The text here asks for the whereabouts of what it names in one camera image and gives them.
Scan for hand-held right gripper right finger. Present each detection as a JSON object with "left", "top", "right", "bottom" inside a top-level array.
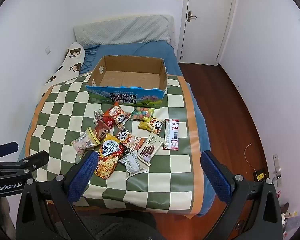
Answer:
[{"left": 200, "top": 150, "right": 283, "bottom": 240}]

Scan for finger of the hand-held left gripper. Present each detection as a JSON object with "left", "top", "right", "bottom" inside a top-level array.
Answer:
[
  {"left": 0, "top": 142, "right": 19, "bottom": 163},
  {"left": 0, "top": 151, "right": 50, "bottom": 180}
]

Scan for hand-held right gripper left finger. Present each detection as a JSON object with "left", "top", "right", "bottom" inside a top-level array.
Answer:
[{"left": 16, "top": 150, "right": 99, "bottom": 240}]

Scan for yellow noodle packet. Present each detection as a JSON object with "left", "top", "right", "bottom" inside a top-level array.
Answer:
[{"left": 94, "top": 134, "right": 131, "bottom": 180}]

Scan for white pink snack packet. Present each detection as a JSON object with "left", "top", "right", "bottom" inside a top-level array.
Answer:
[{"left": 70, "top": 127, "right": 101, "bottom": 159}]

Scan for red snack packet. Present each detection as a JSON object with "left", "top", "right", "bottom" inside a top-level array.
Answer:
[
  {"left": 93, "top": 124, "right": 113, "bottom": 143},
  {"left": 97, "top": 116, "right": 117, "bottom": 131}
]

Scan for grey white snack packet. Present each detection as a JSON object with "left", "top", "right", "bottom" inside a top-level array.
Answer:
[{"left": 119, "top": 151, "right": 149, "bottom": 180}]

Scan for red white long packet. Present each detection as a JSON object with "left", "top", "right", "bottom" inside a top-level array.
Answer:
[{"left": 163, "top": 119, "right": 181, "bottom": 151}]

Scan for orange panda snack packet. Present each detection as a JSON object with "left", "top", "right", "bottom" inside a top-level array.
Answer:
[{"left": 112, "top": 106, "right": 132, "bottom": 128}]

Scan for white chocolate stick box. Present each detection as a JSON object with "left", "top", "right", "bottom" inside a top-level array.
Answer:
[{"left": 137, "top": 134, "right": 165, "bottom": 167}]

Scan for yellow panda snack packet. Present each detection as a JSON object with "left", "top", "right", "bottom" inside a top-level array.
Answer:
[{"left": 138, "top": 117, "right": 166, "bottom": 136}]

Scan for cardboard box blue print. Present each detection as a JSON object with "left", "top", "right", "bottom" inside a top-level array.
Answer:
[{"left": 86, "top": 56, "right": 168, "bottom": 110}]

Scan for person's left forearm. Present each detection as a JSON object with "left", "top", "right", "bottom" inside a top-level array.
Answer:
[{"left": 0, "top": 197, "right": 17, "bottom": 240}]

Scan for green white checkered blanket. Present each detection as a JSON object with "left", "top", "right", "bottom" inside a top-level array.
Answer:
[{"left": 25, "top": 75, "right": 201, "bottom": 216}]

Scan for white panda snack packet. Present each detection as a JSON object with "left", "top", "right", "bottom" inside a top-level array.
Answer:
[{"left": 116, "top": 129, "right": 137, "bottom": 151}]

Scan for small silver panda packet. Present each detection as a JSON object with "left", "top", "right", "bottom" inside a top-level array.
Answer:
[{"left": 94, "top": 109, "right": 104, "bottom": 124}]

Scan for white power strip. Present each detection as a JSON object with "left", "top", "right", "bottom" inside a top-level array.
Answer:
[{"left": 272, "top": 154, "right": 283, "bottom": 187}]

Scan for person's dark pants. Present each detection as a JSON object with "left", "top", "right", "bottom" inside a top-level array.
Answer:
[{"left": 72, "top": 210, "right": 157, "bottom": 240}]

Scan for colourful candy bag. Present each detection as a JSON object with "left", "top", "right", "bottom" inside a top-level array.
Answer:
[{"left": 131, "top": 107, "right": 156, "bottom": 121}]

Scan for small floor clutter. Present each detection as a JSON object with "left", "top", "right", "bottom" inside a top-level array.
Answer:
[{"left": 280, "top": 201, "right": 298, "bottom": 228}]

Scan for white bear print pillow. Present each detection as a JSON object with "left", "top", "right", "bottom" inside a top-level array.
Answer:
[{"left": 36, "top": 41, "right": 86, "bottom": 105}]

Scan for grey quilted headboard cushion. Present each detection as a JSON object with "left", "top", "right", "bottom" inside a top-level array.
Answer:
[{"left": 73, "top": 14, "right": 175, "bottom": 48}]

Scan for white door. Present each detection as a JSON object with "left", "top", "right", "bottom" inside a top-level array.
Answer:
[{"left": 181, "top": 0, "right": 237, "bottom": 66}]

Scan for thin loose wire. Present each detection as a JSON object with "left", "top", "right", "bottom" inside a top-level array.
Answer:
[{"left": 244, "top": 143, "right": 259, "bottom": 176}]

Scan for metal door handle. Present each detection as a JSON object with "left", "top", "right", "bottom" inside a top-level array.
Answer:
[{"left": 186, "top": 11, "right": 198, "bottom": 23}]

